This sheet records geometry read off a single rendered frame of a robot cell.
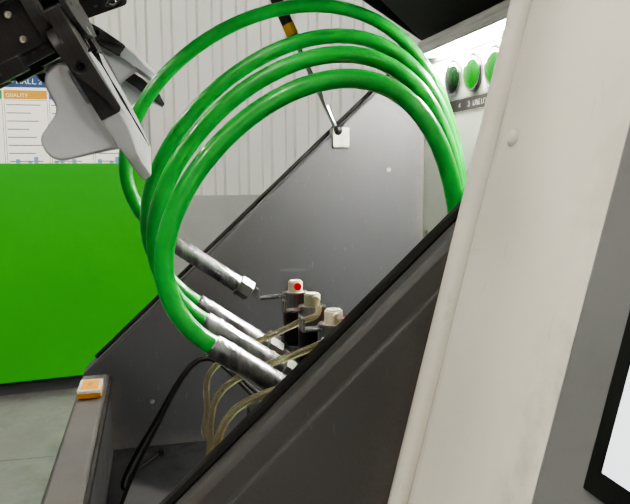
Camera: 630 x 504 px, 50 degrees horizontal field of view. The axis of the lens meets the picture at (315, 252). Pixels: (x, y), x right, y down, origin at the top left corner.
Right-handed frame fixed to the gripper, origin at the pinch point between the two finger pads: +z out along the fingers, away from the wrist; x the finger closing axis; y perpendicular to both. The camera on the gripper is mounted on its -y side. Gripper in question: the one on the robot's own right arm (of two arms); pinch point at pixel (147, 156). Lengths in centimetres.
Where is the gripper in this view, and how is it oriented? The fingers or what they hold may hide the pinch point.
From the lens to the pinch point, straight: 49.2
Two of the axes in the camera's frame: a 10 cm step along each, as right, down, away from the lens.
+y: -8.8, 4.7, -0.3
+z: 4.4, 8.4, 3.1
